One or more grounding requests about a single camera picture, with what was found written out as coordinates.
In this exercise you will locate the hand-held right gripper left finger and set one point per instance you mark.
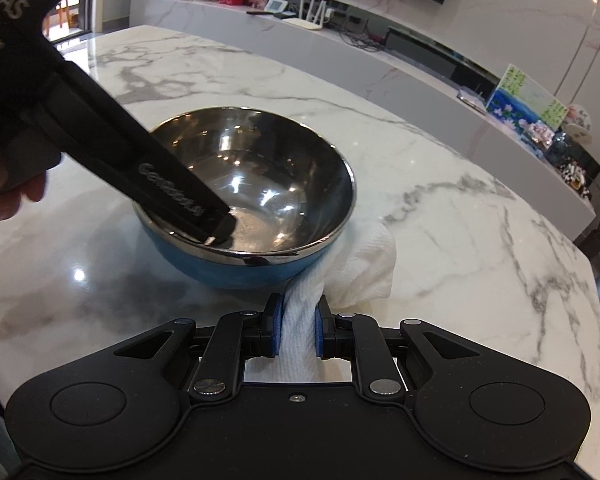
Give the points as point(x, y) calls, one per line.
point(276, 325)

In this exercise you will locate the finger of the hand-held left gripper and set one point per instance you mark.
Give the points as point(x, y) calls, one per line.
point(180, 185)

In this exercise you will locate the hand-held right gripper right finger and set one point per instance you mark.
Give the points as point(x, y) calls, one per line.
point(320, 327)

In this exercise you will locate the white paper towel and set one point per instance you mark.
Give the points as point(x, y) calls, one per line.
point(365, 265)

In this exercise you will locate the blue stainless steel bowl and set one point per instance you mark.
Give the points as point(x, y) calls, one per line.
point(280, 185)

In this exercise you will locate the orange chair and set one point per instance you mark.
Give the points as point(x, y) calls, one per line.
point(66, 14)

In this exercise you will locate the black remote control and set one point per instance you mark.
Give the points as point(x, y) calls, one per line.
point(265, 13)

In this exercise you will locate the white marble console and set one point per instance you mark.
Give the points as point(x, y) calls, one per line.
point(330, 55)

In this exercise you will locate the white router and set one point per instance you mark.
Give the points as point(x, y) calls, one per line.
point(305, 25)

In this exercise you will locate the white digital clock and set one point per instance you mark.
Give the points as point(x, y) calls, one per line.
point(275, 5)

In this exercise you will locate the black soundbar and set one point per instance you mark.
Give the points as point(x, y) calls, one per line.
point(420, 55)

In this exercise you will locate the white flat device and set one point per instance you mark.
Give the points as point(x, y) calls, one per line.
point(472, 101)

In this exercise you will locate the pink toy figures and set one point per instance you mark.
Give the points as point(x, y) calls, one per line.
point(539, 135)

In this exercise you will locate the black and white toys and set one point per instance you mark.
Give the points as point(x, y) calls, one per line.
point(577, 177)

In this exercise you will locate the dark glass jar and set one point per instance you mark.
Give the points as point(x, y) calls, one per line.
point(564, 149)

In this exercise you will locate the lotus pond painting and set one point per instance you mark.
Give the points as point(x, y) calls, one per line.
point(525, 102)

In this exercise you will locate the round paper fan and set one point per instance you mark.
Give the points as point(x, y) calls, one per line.
point(579, 122)

